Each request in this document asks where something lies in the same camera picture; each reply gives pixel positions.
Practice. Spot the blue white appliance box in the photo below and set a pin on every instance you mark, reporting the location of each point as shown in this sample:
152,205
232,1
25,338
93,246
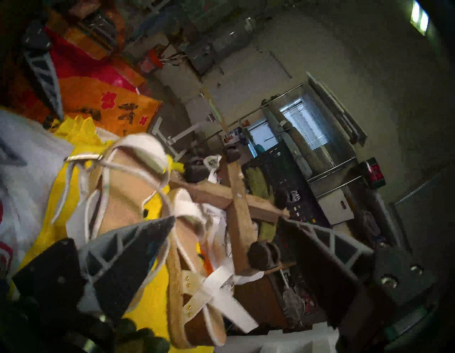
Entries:
236,135

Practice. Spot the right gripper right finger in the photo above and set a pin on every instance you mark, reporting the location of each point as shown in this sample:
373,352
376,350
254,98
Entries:
327,270

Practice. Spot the green knit glove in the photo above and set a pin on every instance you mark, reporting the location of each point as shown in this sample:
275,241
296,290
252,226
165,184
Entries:
257,183

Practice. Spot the wooden cross caster dolly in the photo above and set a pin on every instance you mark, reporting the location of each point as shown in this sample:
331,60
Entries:
238,220

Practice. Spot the window with blinds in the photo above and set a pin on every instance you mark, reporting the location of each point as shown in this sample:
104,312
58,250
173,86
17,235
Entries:
305,121

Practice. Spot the beige bench cushion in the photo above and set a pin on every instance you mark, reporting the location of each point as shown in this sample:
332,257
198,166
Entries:
309,149

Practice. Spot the beige green-tipped work glove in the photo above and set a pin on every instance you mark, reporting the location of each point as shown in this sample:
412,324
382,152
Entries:
142,341

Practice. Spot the white storage box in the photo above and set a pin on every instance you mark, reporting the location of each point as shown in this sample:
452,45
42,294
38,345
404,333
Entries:
336,206

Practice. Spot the teal cushion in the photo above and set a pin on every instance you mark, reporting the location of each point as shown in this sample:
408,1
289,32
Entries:
255,147

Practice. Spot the yellow terry towel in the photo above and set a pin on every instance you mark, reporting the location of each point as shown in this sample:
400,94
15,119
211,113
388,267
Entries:
57,220

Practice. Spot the white overbed table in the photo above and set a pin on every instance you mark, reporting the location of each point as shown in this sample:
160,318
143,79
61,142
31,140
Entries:
177,137

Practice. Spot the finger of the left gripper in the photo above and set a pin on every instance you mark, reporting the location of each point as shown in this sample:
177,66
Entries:
10,153

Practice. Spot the red snowman box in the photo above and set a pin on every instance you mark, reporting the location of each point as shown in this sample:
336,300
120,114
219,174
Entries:
373,174

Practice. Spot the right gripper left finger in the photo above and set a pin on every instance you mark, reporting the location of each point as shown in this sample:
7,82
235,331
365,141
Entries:
117,263

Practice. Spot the white red-logo plastic bag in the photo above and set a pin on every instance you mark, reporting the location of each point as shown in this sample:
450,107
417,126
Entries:
28,185

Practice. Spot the brown cardboard box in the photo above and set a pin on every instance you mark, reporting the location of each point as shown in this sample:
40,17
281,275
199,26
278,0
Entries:
259,299

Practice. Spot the green bench cushion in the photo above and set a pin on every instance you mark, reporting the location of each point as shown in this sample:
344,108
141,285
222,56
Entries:
284,135

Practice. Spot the grey water heater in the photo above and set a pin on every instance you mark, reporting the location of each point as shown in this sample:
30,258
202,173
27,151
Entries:
213,46

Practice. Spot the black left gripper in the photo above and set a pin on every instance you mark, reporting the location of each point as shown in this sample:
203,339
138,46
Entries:
33,35

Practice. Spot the white foam packing block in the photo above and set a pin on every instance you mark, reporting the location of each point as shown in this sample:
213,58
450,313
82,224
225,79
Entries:
284,341

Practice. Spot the orange plastic bucket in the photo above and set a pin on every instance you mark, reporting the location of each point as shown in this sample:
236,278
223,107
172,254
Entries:
154,60

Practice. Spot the black mesh basket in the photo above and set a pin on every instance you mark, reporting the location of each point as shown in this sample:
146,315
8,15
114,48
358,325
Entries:
284,178

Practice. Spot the red orange floral tote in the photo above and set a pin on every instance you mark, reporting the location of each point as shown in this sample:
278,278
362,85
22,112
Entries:
89,96

